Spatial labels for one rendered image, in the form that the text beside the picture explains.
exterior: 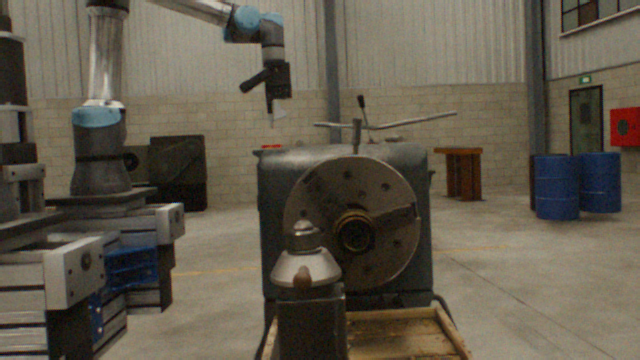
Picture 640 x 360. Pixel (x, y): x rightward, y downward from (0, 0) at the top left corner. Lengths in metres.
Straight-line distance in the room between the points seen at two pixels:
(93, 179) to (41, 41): 10.96
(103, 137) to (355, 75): 10.34
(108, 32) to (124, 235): 0.58
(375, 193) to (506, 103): 11.54
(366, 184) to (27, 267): 0.66
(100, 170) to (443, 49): 11.12
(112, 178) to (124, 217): 0.11
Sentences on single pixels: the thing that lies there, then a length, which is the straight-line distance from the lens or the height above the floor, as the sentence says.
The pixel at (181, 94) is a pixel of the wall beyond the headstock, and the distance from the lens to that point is 11.40.
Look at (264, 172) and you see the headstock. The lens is 1.30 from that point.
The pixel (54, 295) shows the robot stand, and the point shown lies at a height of 1.05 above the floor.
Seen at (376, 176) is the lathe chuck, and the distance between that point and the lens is 1.14.
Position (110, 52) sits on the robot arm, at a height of 1.55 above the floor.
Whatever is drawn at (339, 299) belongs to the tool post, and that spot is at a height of 1.10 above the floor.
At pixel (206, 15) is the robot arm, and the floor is 1.63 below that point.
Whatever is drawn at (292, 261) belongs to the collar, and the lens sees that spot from 0.55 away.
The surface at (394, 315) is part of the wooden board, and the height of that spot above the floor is 0.89.
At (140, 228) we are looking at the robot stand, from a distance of 1.39.
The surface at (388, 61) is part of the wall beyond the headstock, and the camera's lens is 11.79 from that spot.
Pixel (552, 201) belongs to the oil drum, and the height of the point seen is 0.27.
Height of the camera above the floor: 1.27
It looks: 3 degrees down
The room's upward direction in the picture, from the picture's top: 3 degrees counter-clockwise
